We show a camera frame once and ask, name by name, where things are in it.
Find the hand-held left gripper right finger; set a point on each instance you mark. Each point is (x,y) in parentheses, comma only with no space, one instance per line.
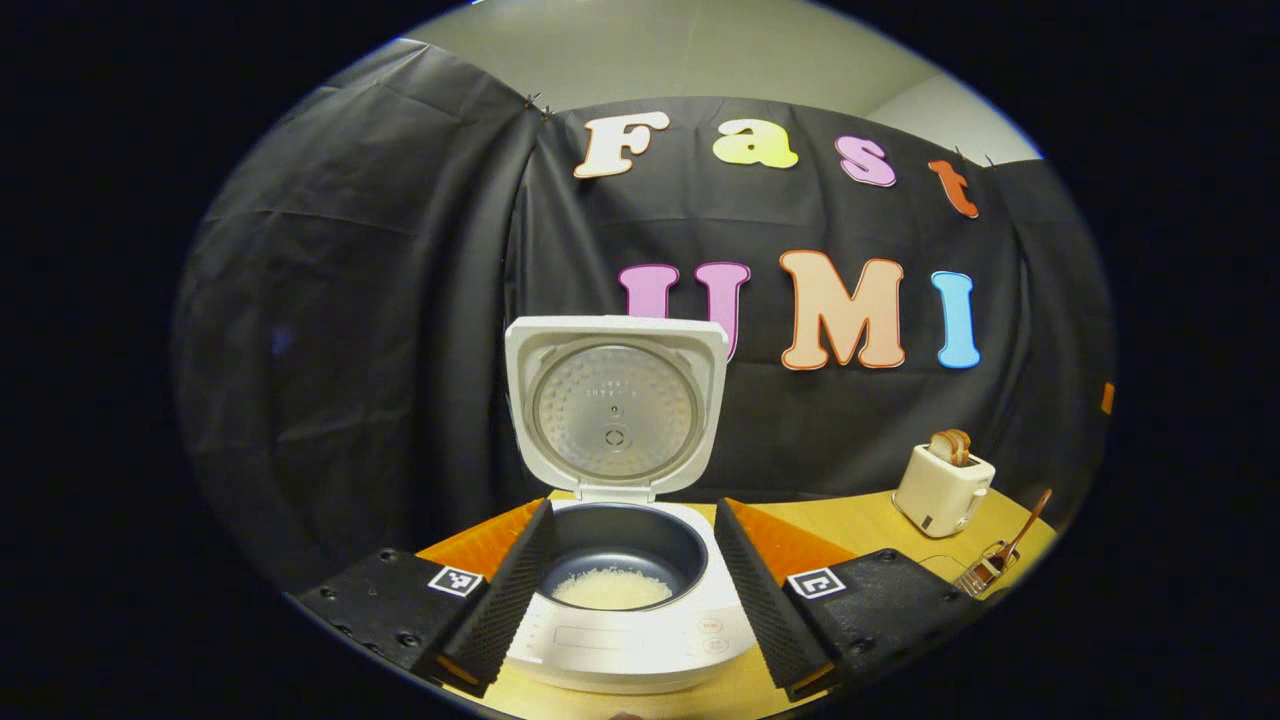
(765,610)

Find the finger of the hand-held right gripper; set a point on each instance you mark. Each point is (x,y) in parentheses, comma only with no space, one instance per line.
(1107,398)

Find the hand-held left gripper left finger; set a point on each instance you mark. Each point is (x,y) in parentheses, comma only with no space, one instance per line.
(510,600)

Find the white rice heap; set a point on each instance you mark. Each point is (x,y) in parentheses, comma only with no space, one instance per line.
(612,590)

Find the brown wooden spoon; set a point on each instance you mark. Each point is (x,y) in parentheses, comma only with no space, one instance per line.
(1025,520)

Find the white rice cooker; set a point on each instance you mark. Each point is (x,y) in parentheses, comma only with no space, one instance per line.
(615,420)

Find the brown toast slice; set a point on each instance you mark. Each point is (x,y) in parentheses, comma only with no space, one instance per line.
(940,448)
(960,445)

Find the white toaster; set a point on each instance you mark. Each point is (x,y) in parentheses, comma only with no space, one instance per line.
(940,495)

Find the black backdrop cloth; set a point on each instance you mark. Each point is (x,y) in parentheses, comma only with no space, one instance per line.
(380,350)

